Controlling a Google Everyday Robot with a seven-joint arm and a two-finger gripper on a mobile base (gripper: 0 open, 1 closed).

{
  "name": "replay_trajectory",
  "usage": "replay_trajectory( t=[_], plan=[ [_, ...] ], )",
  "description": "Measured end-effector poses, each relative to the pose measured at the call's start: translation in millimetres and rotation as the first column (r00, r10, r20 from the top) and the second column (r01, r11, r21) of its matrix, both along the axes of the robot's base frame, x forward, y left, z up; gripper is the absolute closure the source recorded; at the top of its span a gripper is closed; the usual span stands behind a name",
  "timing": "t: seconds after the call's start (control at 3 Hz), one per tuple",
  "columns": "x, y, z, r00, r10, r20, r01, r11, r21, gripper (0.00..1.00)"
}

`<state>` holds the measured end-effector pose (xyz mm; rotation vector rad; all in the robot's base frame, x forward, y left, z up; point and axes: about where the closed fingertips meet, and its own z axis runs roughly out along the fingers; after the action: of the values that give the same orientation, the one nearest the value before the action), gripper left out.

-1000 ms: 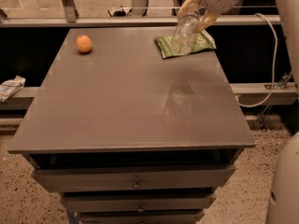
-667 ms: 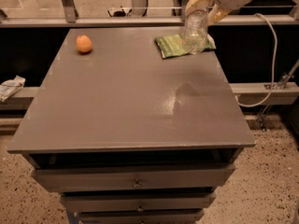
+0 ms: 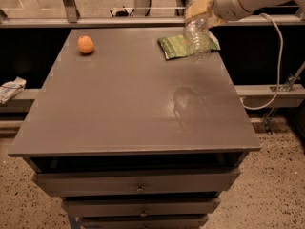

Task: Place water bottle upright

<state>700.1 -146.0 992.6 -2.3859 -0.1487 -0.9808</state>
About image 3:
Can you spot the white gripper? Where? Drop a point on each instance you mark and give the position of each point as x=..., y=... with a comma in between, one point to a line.
x=236, y=4

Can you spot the clear plastic water bottle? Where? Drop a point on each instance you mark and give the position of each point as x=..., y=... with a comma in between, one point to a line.
x=198, y=44

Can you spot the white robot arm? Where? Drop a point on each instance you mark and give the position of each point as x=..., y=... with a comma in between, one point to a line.
x=301, y=4

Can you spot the green chip bag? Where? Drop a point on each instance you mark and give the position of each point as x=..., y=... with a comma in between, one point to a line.
x=175, y=46

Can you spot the black white object on floor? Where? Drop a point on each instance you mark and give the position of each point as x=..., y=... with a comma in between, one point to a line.
x=121, y=12

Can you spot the orange fruit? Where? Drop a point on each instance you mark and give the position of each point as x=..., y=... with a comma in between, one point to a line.
x=85, y=44

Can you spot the grey drawer cabinet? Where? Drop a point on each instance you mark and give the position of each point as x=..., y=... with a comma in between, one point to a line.
x=125, y=107

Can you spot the top grey drawer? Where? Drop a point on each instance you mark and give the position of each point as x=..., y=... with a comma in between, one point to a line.
x=136, y=182

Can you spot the grey drawer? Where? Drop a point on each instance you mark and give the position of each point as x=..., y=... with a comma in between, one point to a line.
x=149, y=222
x=136, y=182
x=140, y=207

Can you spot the middle grey drawer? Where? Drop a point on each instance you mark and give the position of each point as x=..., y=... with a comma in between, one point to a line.
x=140, y=207

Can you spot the white folded cloth packet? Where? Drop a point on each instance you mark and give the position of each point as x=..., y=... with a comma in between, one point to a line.
x=10, y=89

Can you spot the bottom grey drawer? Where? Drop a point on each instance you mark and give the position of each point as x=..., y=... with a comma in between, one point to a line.
x=149, y=222

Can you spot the grey metal rail frame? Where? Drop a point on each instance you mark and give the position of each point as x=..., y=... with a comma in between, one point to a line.
x=96, y=13

